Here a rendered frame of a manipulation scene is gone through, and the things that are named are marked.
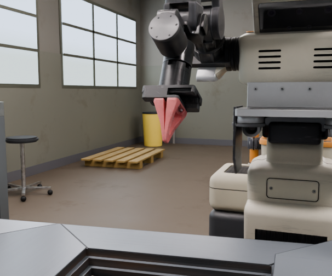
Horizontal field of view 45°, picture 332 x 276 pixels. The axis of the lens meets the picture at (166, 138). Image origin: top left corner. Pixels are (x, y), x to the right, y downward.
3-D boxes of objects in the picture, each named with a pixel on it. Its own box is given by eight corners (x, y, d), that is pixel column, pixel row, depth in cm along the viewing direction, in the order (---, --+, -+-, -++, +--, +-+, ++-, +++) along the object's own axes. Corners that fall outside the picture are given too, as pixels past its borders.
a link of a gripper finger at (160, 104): (185, 136, 68) (192, 87, 71) (146, 135, 71) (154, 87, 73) (195, 149, 74) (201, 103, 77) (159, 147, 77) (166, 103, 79)
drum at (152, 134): (166, 144, 810) (166, 111, 802) (159, 147, 771) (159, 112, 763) (147, 143, 824) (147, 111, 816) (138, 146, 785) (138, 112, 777)
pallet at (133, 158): (118, 153, 695) (118, 146, 694) (167, 156, 666) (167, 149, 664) (78, 166, 572) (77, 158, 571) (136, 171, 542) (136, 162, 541)
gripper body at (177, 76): (193, 93, 71) (198, 57, 73) (140, 94, 74) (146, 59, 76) (201, 108, 76) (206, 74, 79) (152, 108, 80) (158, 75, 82)
